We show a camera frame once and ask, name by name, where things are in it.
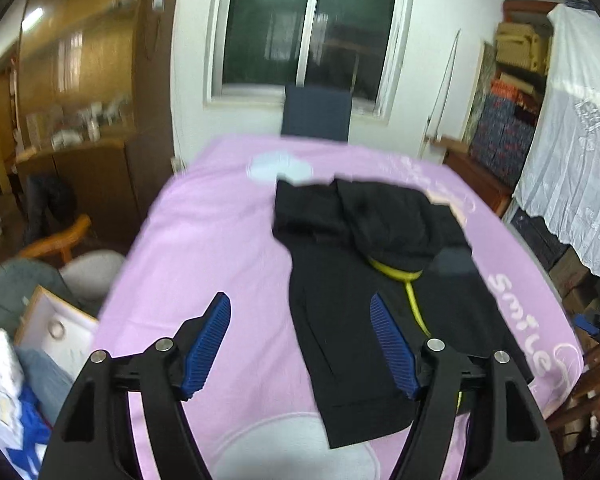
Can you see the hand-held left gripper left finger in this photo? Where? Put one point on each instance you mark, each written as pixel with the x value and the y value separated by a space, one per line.
pixel 207 350

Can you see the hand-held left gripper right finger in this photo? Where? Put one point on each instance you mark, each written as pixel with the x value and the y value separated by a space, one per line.
pixel 392 345

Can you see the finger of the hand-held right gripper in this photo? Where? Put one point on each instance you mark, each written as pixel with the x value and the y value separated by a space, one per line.
pixel 587 322

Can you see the black hooded jacket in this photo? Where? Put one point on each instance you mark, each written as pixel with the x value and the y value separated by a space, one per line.
pixel 340 320

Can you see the brown cardboard box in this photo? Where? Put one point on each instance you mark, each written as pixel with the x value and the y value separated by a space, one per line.
pixel 575 280

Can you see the dark woven box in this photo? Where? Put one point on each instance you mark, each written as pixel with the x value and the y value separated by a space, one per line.
pixel 537 237

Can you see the purple printed blanket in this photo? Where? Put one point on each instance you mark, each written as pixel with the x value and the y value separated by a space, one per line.
pixel 220 240

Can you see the grey cushion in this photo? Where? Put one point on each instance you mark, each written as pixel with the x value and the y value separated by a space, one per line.
pixel 92 277

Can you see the wood-framed white box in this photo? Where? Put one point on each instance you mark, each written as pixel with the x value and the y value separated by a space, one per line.
pixel 55 330

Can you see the white lace curtain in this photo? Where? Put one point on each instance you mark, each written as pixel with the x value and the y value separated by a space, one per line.
pixel 575 160

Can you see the wooden armchair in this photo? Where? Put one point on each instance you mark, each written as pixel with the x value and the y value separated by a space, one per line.
pixel 65 237

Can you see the brown low wooden cabinet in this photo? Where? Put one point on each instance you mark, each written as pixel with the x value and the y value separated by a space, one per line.
pixel 475 180

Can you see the blue cloth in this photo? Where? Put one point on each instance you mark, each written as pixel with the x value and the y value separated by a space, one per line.
pixel 35 410

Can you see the stack of blue patterned boxes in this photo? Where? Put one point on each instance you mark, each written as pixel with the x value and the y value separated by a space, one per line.
pixel 502 145

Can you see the wooden glass-front cabinet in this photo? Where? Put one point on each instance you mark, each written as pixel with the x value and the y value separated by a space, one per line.
pixel 95 175

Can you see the white printed packet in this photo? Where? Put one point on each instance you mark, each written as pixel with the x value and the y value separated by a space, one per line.
pixel 0 385

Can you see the dark hanging pants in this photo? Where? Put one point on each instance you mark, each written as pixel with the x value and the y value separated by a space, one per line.
pixel 50 205

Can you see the orange patterned box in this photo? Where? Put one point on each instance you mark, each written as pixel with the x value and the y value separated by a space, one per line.
pixel 512 92

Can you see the dark blue chair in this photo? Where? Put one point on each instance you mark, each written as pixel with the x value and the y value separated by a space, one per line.
pixel 315 115

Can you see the floral patterned panel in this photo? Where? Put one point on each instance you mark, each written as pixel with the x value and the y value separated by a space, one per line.
pixel 477 100

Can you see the tan woven box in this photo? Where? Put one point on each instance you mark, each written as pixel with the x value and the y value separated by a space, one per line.
pixel 517 35
pixel 525 60

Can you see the sliding glass window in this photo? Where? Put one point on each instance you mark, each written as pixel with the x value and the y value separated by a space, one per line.
pixel 265 25

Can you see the wall switch panel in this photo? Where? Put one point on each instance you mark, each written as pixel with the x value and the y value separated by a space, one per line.
pixel 158 0

